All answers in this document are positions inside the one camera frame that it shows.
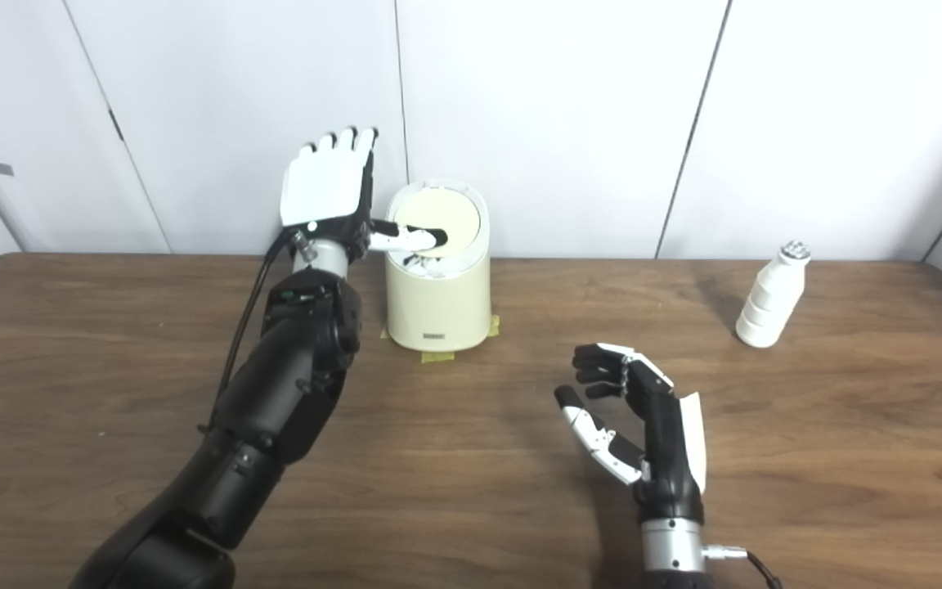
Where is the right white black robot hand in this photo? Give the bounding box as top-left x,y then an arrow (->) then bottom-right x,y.
554,343 -> 707,524

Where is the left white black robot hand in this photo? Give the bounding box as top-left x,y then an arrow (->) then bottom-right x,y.
279,126 -> 449,259

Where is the cream round bin lid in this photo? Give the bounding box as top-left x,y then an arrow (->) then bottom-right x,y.
393,188 -> 482,256

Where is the small white plastic bottle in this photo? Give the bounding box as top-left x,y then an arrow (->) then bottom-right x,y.
735,241 -> 812,348

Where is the cream-colored bin body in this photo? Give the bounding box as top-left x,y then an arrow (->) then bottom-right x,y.
385,182 -> 492,353

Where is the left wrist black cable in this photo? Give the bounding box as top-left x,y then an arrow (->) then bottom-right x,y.
197,231 -> 300,434

